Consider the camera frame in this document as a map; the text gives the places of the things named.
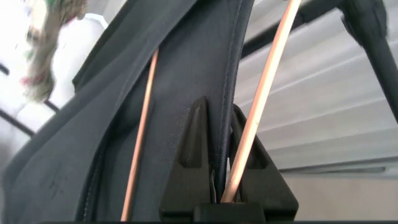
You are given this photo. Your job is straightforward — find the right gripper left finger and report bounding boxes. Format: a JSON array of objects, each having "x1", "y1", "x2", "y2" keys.
[{"x1": 159, "y1": 96, "x2": 216, "y2": 222}]

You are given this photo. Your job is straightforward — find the cream printed garment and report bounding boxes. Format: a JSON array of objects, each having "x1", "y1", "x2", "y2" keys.
[{"x1": 20, "y1": 0, "x2": 88, "y2": 103}]

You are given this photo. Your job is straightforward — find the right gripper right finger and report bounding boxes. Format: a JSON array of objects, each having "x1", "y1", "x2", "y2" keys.
[{"x1": 228, "y1": 104, "x2": 299, "y2": 222}]

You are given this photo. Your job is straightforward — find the dark grey shirt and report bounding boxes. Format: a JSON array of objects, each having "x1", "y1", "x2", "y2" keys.
[{"x1": 0, "y1": 0, "x2": 256, "y2": 222}]

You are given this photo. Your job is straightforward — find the white curtain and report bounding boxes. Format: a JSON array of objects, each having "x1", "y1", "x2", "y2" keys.
[{"x1": 233, "y1": 0, "x2": 398, "y2": 182}]

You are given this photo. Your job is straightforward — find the pink clothes hanger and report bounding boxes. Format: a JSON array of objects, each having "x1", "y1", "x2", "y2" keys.
[{"x1": 120, "y1": 0, "x2": 302, "y2": 222}]

